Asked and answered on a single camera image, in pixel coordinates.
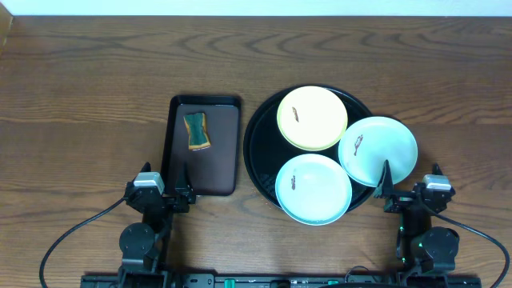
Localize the light green plate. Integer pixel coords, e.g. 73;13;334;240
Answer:
338;116;418;187

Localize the green yellow sponge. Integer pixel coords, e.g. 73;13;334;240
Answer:
183;112;211;150

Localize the light blue plate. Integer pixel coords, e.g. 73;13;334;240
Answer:
274;154;353;226

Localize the yellow plate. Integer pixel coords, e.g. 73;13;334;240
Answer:
277;86;348;151

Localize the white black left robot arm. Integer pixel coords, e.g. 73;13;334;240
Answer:
115;162;196;288

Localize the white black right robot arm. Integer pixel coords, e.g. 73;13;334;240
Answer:
374;161;460;286

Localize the black rectangular tray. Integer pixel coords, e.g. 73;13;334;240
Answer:
161;95;241;196

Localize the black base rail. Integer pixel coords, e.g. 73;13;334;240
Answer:
79;274;482;288

